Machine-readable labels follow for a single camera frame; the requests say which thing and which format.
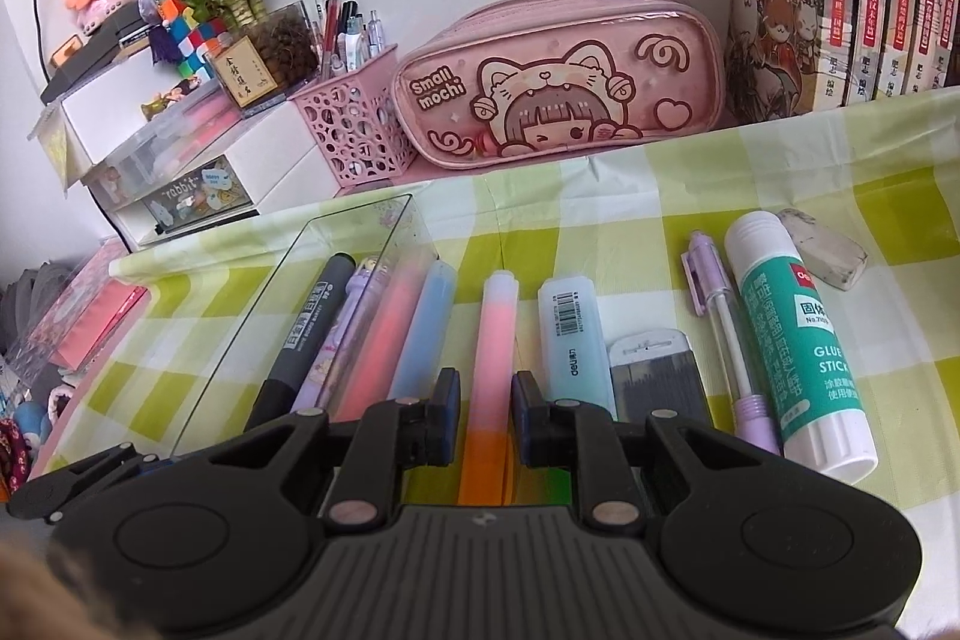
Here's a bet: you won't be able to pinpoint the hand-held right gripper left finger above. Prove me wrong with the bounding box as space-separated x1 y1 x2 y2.
210 368 462 528

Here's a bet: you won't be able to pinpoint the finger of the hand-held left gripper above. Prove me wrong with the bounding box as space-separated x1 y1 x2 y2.
7 441 177 522

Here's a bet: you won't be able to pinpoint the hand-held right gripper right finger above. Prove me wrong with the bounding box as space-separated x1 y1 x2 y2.
512 370 773 528

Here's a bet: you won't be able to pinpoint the pink orange highlighter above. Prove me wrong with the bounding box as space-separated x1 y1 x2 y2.
457 269 521 506

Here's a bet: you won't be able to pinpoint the pale blue highlighter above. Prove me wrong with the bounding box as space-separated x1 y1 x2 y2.
386 260 458 401

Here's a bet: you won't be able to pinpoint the teal green highlighter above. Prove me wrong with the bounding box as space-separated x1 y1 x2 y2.
525 276 608 506

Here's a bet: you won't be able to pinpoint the pink lilac highlighter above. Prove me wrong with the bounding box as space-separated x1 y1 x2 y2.
330 265 428 423

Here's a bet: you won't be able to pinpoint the purple cartoon pen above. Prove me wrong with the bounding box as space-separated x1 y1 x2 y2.
289 257 391 412

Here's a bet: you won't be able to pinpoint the black pencil lead case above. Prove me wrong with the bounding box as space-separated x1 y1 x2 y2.
606 330 713 427

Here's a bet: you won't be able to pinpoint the grey whiteboard marker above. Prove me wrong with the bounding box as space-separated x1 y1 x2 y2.
251 254 357 431

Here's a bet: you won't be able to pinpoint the clear plastic tray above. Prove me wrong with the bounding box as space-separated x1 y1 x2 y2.
169 192 440 461

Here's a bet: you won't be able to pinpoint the purple mechanical pencil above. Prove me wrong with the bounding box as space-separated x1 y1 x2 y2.
681 229 785 457

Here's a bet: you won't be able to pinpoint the white green glue stick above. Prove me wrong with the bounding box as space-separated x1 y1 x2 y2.
724 212 880 483

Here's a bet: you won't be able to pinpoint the pink stationery box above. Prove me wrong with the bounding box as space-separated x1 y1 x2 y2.
15 239 151 386

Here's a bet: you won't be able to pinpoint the blue plush toy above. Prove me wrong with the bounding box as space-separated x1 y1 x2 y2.
15 400 55 453

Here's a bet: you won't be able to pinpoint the dark red patterned cloth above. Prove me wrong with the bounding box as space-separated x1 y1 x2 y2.
0 419 35 498

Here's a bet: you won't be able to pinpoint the grey bag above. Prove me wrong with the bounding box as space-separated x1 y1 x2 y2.
0 265 76 386

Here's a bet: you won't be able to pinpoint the green checkered tablecloth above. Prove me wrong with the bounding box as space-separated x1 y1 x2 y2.
30 85 960 536

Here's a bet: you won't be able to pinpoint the white drawer unit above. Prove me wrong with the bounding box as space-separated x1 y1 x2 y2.
56 85 331 251

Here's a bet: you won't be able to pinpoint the pink perforated pen basket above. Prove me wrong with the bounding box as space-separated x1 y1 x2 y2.
289 44 417 191

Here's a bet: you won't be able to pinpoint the pink cartoon pencil case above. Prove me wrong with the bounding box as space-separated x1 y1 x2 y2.
394 0 725 169

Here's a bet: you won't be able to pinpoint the yellow paper notes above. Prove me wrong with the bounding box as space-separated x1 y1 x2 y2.
30 107 83 191

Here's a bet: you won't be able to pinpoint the clear plastic drawer box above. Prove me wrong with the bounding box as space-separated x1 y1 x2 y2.
79 89 260 232

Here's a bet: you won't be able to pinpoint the white eraser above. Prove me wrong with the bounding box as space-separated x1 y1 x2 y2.
776 206 871 292

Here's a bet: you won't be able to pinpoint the small yellow figurine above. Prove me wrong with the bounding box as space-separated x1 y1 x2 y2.
142 77 203 120

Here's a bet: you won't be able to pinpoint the clear glass planter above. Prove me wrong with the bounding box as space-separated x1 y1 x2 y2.
240 2 323 109

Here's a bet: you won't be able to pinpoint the small framed calligraphy sign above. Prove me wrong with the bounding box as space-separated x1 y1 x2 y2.
206 36 275 109

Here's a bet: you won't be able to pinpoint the bunch of pens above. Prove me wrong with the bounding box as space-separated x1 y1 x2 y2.
307 0 387 79

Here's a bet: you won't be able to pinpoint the black box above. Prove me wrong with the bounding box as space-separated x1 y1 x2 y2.
41 2 151 105

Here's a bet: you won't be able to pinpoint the small brown box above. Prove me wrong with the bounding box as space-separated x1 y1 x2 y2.
51 34 87 71

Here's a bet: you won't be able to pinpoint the colourful puzzle cube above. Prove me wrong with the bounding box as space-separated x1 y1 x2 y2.
157 0 233 79

